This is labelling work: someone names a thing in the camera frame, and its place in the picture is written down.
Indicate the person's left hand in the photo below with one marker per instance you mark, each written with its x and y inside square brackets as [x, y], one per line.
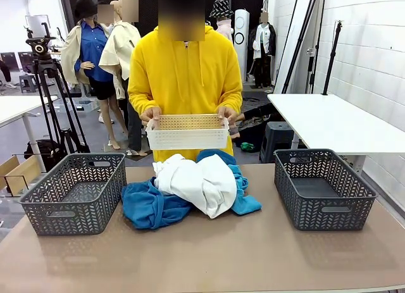
[229, 113]

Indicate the person's right hand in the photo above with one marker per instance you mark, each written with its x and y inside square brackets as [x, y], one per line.
[150, 114]

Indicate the white perforated plastic basket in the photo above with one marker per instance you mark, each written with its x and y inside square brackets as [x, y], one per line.
[186, 139]

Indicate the white garment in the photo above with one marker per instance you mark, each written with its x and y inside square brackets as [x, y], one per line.
[196, 182]

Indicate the light blue printed garment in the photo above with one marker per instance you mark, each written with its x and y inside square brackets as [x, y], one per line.
[243, 204]

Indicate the dark blue garment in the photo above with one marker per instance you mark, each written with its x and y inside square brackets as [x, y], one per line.
[148, 207]

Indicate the person's right forearm yellow sleeve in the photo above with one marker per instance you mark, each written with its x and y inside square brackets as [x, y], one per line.
[139, 101]

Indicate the person's left forearm yellow sleeve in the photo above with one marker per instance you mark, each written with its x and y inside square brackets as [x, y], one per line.
[232, 98]

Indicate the person in black clothes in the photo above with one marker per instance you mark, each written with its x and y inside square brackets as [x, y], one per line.
[259, 113]

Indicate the green crumpled bag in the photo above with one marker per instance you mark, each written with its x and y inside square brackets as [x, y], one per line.
[250, 147]

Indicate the person in yellow hoodie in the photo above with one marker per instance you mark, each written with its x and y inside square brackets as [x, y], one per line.
[186, 78]

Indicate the dark grey plastic stool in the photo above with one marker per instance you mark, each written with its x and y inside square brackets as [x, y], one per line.
[278, 138]

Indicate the white tower air conditioner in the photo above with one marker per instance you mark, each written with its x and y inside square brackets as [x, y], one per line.
[242, 46]

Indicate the mannequin in beige jacket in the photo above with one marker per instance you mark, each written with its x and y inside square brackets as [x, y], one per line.
[121, 49]

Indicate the mannequin in black jacket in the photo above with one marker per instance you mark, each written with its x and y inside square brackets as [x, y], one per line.
[262, 40]

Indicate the mannequin in pink top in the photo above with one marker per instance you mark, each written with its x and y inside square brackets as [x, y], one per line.
[225, 28]

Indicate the mannequin in blue shirt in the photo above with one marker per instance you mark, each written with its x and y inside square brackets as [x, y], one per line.
[91, 49]

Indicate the thin black pole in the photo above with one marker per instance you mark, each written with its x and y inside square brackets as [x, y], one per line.
[288, 36]

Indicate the black patterned bucket hat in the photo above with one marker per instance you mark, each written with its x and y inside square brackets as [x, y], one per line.
[221, 9]

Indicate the black leaning light stand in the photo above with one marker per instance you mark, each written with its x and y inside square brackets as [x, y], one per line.
[317, 43]
[302, 36]

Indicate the black bag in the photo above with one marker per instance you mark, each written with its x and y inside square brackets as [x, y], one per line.
[44, 150]

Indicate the black upright light stand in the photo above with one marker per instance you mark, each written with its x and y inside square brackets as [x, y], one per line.
[332, 59]

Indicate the grey plastic lattice basket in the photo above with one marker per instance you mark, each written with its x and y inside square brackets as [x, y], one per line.
[79, 217]
[316, 217]

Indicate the black brimmed hat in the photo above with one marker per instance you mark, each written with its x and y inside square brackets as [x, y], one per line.
[85, 6]

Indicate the grey plastic step stool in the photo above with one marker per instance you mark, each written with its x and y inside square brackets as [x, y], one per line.
[28, 82]

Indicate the wooden plank rack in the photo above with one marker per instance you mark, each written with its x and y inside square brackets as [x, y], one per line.
[22, 176]

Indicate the person in striped shirt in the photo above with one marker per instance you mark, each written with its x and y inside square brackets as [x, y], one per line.
[4, 73]

